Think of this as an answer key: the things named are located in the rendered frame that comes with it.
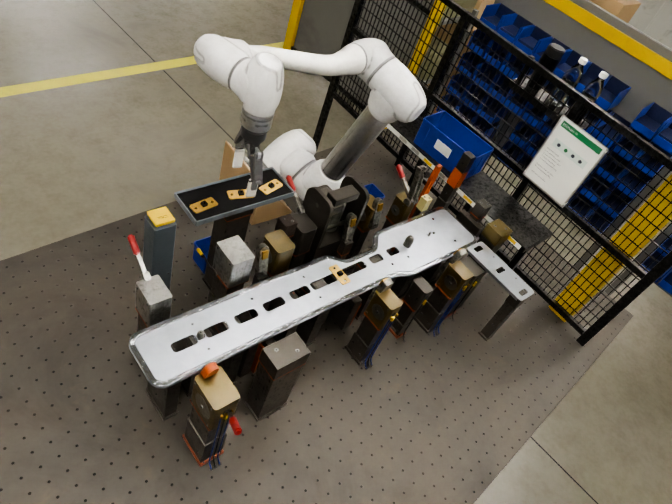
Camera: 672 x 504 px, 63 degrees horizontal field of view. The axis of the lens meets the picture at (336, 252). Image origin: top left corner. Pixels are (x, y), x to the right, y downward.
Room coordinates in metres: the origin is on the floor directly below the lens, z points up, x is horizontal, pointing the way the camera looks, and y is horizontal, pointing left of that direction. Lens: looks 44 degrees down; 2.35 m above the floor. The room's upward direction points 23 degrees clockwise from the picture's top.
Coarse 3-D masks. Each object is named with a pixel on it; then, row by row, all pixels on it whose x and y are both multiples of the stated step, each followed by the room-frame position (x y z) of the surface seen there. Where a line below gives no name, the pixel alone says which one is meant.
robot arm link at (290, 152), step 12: (288, 132) 1.92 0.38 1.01; (300, 132) 1.92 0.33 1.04; (276, 144) 1.86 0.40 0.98; (288, 144) 1.86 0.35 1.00; (300, 144) 1.87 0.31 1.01; (312, 144) 1.91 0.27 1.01; (264, 156) 1.82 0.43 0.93; (276, 156) 1.81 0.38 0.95; (288, 156) 1.82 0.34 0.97; (300, 156) 1.84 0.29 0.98; (312, 156) 1.88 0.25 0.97; (276, 168) 1.79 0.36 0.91; (288, 168) 1.80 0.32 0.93; (300, 168) 1.80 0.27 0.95
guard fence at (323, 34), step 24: (312, 0) 4.25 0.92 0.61; (336, 0) 4.13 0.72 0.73; (384, 0) 3.92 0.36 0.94; (312, 24) 4.22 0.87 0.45; (336, 24) 4.10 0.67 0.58; (360, 24) 3.99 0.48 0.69; (288, 48) 4.28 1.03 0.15; (312, 48) 4.18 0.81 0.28; (336, 48) 4.06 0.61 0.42; (408, 48) 3.75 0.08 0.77
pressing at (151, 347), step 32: (416, 224) 1.70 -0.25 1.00; (448, 224) 1.78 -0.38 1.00; (384, 256) 1.45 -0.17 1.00; (416, 256) 1.52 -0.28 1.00; (448, 256) 1.60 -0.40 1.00; (256, 288) 1.09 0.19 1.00; (288, 288) 1.14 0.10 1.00; (320, 288) 1.19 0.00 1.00; (352, 288) 1.25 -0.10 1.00; (192, 320) 0.89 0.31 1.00; (224, 320) 0.93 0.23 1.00; (256, 320) 0.97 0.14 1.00; (288, 320) 1.02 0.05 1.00; (160, 352) 0.75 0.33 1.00; (192, 352) 0.79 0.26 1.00; (224, 352) 0.83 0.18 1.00; (160, 384) 0.67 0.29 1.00
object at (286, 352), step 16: (288, 336) 0.94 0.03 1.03; (272, 352) 0.87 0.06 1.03; (288, 352) 0.89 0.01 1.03; (304, 352) 0.91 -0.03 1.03; (272, 368) 0.84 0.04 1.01; (288, 368) 0.86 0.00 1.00; (256, 384) 0.86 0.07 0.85; (272, 384) 0.83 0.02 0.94; (288, 384) 0.90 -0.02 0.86; (256, 400) 0.85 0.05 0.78; (272, 400) 0.86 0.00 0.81; (256, 416) 0.84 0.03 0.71
